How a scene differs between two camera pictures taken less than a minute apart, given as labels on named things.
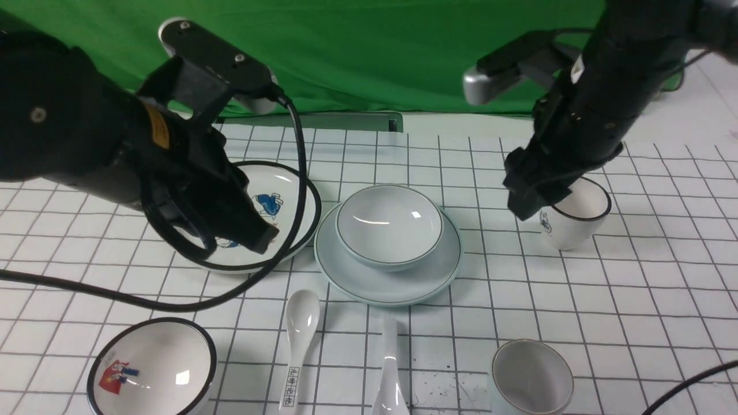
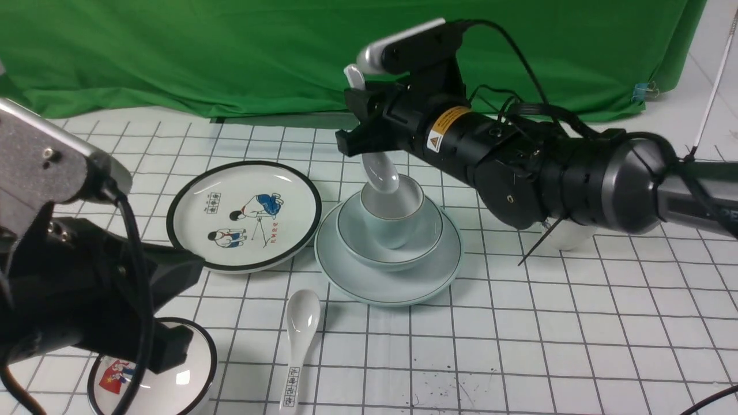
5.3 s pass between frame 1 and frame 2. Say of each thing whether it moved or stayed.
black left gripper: moved
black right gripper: moved
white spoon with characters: stayed
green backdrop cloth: stayed
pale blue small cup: moved
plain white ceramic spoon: moved
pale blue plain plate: stayed
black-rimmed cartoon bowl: stayed
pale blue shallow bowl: stayed
